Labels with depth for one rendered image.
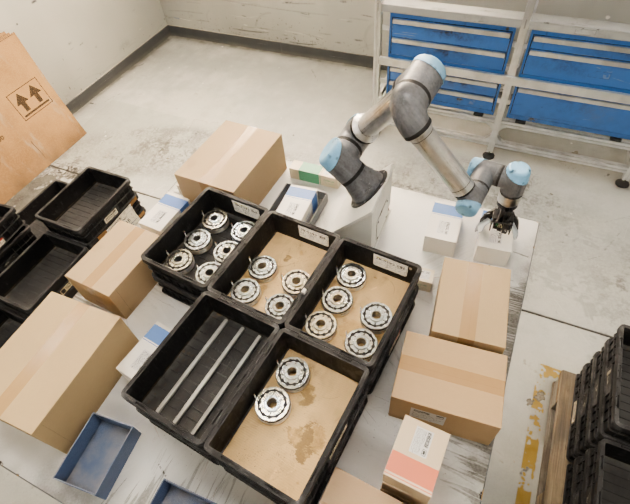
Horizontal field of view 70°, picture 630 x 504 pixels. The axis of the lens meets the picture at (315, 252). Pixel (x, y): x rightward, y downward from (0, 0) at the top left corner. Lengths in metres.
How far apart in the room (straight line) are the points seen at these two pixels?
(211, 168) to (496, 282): 1.20
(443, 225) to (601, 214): 1.59
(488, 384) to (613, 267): 1.71
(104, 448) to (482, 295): 1.29
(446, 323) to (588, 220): 1.85
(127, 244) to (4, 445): 0.76
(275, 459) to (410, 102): 1.06
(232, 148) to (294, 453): 1.28
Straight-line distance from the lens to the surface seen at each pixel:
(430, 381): 1.40
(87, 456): 1.70
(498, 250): 1.80
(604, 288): 2.89
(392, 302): 1.55
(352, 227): 1.72
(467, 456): 1.52
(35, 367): 1.67
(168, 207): 2.05
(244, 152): 2.03
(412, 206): 2.01
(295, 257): 1.67
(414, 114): 1.39
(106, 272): 1.82
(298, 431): 1.38
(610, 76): 3.09
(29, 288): 2.67
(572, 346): 2.62
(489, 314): 1.55
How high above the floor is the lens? 2.14
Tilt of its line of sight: 51 degrees down
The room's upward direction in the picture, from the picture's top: 7 degrees counter-clockwise
